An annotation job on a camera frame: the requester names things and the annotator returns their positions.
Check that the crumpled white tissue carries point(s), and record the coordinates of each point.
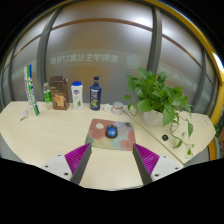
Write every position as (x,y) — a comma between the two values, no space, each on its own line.
(106,107)

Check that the pink and green mouse pad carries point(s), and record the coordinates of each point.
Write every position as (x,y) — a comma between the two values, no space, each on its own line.
(100,138)

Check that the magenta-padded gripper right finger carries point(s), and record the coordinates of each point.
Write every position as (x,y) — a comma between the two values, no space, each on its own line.
(165,166)

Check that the brown cardboard box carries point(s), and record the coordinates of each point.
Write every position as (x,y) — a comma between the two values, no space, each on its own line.
(59,95)

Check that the green potted plant white pot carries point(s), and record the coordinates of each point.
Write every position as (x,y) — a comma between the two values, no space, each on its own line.
(151,96)

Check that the small white jar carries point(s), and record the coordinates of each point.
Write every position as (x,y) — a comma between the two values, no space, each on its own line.
(117,108)

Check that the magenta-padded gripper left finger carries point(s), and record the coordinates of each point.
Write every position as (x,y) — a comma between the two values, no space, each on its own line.
(58,165)

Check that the dark blue pump bottle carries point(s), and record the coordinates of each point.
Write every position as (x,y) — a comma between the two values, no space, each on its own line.
(95,96)

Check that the white green shuttlecock tube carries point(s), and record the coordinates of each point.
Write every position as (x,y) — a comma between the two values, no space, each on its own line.
(31,91)

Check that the blue computer mouse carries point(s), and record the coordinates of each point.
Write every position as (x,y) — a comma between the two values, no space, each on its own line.
(111,131)

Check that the white bottle blue cap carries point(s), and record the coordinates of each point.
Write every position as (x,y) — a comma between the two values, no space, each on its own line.
(77,96)

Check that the black desk grommet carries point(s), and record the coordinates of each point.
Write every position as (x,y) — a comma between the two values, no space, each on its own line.
(165,137)

